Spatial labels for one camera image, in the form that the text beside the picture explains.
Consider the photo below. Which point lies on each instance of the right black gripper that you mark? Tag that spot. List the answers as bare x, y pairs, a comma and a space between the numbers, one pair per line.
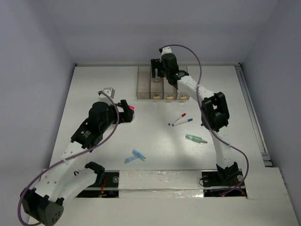
156, 63

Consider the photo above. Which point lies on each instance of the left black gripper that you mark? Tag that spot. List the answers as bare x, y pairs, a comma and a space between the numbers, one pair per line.
125, 116

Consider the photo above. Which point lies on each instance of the clear four-compartment organizer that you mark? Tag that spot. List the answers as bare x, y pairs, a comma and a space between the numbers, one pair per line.
146, 88

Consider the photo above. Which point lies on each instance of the blue cap whiteboard marker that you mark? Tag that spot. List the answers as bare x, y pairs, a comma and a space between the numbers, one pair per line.
181, 122

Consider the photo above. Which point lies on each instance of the red cap whiteboard marker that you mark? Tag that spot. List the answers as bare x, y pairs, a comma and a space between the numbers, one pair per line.
175, 120

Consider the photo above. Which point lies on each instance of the green transparent utility knife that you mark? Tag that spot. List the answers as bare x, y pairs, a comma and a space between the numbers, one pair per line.
195, 139

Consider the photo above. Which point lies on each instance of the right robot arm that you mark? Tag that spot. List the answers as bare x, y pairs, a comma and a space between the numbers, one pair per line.
214, 116

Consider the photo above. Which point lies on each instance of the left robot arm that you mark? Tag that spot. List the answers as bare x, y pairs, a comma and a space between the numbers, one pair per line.
45, 197

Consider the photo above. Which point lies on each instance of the blue transparent utility knife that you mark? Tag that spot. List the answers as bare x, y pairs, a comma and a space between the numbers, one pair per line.
137, 154

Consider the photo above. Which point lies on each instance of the light blue utility knife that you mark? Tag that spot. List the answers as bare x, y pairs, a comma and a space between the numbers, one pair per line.
129, 159

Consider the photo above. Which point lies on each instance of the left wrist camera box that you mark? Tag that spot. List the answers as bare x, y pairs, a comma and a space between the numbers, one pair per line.
106, 91

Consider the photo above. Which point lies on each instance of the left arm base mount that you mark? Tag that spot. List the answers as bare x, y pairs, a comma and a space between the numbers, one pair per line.
109, 188

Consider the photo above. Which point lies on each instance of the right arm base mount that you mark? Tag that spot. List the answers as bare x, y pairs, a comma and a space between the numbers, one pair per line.
213, 186

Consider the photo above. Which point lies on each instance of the aluminium rail right edge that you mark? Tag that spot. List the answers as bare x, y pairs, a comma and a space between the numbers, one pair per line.
254, 121

